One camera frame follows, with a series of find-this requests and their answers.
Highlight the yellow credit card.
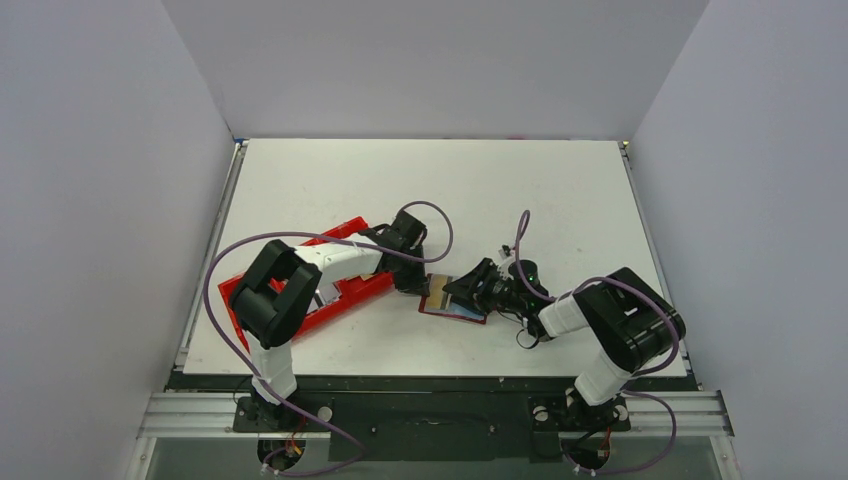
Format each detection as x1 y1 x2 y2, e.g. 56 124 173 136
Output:
421 274 453 313

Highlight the red leather card holder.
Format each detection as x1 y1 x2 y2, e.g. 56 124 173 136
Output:
418 293 487 325

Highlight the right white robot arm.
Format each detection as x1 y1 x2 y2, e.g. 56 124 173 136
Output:
442 258 685 427

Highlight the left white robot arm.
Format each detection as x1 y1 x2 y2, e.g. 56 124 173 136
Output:
229 212 429 430

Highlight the silver striped card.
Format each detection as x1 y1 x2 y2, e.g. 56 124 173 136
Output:
308 285 341 313

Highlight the red plastic compartment tray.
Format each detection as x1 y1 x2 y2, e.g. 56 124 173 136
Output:
217 216 393 353

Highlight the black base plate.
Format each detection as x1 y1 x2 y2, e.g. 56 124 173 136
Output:
166 375 696 464

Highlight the aluminium rail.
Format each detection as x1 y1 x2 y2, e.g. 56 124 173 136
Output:
138 391 734 439

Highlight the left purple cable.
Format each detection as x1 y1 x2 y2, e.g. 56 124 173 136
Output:
202 200 455 465

